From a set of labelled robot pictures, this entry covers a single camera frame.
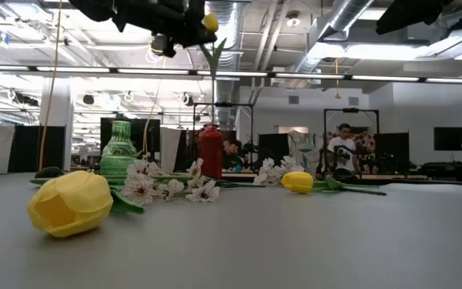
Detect black room divider panel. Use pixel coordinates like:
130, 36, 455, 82
257, 132, 291, 172
375, 132, 411, 174
8, 125, 67, 173

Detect hanging yellow plug cord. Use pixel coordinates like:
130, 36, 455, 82
334, 58, 342, 100

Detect black monitor screen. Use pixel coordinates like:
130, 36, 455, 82
99, 116, 162, 164

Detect yellow artificial tulip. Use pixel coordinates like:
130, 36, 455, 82
26, 170, 147, 238
282, 171, 388, 197
198, 13, 228, 126

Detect red glass vase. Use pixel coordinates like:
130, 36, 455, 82
197, 123, 225, 181

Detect black wall monitor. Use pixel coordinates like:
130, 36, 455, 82
433, 126, 462, 152

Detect green glass vase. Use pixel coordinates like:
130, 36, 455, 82
99, 119, 140, 185

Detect person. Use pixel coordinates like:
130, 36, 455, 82
326, 123, 359, 177

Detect dark background desk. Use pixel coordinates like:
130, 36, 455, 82
418, 161, 462, 182

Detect grey table mat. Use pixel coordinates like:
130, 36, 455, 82
0, 172, 462, 289

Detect white artificial flower bunch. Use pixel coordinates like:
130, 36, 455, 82
253, 157, 305, 186
121, 157, 266, 206

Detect black dome object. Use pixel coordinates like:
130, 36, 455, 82
333, 167, 356, 180

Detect blue white printed cloth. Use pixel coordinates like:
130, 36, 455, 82
288, 129, 325, 173

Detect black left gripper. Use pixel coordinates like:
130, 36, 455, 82
112, 0, 218, 47

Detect silver flexible ribbed duct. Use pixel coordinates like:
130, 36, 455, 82
197, 0, 243, 128

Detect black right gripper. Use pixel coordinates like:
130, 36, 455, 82
376, 0, 455, 36

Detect round ceiling smoke detector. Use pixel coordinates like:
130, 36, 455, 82
285, 10, 302, 28

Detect floral patterned cloth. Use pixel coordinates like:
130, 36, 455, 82
322, 131, 377, 174

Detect white panel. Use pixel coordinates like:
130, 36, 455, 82
160, 126, 182, 174

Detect black metal frame stand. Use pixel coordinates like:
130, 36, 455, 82
192, 102, 255, 169
322, 107, 380, 173

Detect black bar with light strips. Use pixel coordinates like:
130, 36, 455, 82
0, 63, 462, 86

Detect black table frame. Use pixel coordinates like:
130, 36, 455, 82
0, 170, 462, 189

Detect silver smooth metal duct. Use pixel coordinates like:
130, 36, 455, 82
286, 0, 376, 88

